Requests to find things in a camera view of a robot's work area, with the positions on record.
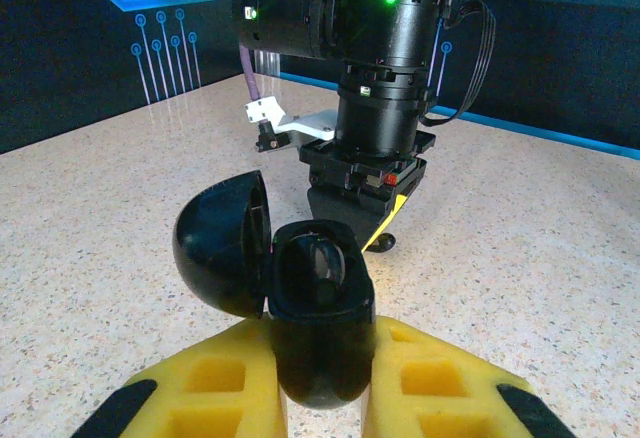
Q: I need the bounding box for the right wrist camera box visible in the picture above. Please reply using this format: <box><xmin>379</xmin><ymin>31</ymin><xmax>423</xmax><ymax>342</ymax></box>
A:
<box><xmin>243</xmin><ymin>95</ymin><xmax>337</xmax><ymax>153</ymax></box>

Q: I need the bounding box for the black earbud charging case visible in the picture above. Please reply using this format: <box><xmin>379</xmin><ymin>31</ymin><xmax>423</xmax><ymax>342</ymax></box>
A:
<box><xmin>172</xmin><ymin>169</ymin><xmax>378</xmax><ymax>410</ymax></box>

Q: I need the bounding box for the black gripper wire loop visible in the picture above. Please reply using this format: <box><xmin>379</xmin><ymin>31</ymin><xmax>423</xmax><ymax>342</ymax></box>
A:
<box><xmin>418</xmin><ymin>0</ymin><xmax>497</xmax><ymax>128</ymax></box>

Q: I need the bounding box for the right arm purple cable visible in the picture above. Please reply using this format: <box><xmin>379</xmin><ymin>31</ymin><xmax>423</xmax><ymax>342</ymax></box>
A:
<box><xmin>237</xmin><ymin>41</ymin><xmax>265</xmax><ymax>112</ymax></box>

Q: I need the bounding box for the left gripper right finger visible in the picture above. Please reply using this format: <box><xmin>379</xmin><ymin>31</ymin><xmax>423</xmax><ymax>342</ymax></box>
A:
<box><xmin>366</xmin><ymin>314</ymin><xmax>580</xmax><ymax>438</ymax></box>

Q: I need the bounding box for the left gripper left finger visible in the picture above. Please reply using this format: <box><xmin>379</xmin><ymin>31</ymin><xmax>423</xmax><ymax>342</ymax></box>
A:
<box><xmin>69</xmin><ymin>317</ymin><xmax>290</xmax><ymax>438</ymax></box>

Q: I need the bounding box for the black wireless earbud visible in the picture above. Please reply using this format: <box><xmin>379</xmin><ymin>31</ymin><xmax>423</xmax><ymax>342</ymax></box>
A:
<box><xmin>366</xmin><ymin>231</ymin><xmax>398</xmax><ymax>255</ymax></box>

